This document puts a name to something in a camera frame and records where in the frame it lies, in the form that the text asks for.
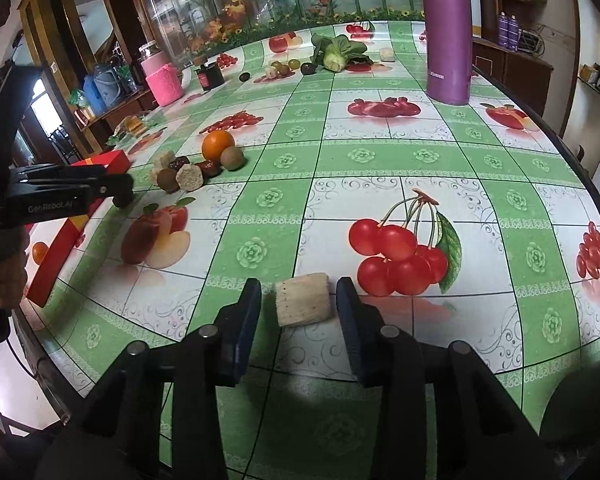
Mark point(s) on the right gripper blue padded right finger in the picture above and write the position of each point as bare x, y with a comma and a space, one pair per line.
383, 356

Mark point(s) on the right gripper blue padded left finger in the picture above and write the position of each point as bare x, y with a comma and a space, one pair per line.
214, 355

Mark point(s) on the beige cylindrical cake piece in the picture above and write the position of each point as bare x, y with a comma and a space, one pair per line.
303, 300

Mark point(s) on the orange fruit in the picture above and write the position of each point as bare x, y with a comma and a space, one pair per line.
215, 143

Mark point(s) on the person's left hand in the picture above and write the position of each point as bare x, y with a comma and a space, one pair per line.
13, 274

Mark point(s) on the red gift box tray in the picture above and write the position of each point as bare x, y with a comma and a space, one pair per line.
51, 244

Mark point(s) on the yellow snack packet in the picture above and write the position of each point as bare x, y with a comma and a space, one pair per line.
132, 126

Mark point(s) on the blue thermos jug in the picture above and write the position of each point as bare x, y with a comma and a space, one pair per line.
93, 96

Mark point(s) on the beige round cake piece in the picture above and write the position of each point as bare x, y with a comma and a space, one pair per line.
189, 177

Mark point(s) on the pink knitted sleeve bottle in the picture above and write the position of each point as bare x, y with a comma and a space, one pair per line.
162, 78

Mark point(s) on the dark red date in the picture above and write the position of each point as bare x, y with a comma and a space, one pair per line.
209, 168

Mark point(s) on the green grape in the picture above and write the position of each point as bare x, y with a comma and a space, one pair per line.
294, 64

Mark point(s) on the dark plum fruit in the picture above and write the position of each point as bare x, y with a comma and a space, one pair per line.
308, 69

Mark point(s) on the small beige cake cube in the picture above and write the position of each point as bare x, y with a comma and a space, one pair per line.
387, 55

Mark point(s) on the green bok choy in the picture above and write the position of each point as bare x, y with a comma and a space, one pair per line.
337, 53

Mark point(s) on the purple thermos bottle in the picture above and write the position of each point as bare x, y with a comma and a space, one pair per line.
449, 50

